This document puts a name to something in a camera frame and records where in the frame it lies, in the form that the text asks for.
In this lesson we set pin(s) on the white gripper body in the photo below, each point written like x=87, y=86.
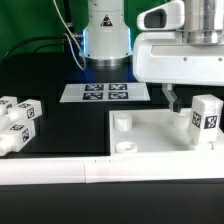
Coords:
x=162, y=57

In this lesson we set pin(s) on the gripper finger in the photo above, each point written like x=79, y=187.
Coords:
x=175, y=103

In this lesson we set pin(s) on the white square tabletop part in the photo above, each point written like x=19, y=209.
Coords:
x=142, y=132

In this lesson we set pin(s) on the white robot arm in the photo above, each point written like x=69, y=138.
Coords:
x=107, y=38

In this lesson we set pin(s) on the white sheet with tags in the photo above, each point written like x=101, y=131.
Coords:
x=105, y=92

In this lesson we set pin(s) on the white U-shaped obstacle frame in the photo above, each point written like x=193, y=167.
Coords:
x=112, y=168

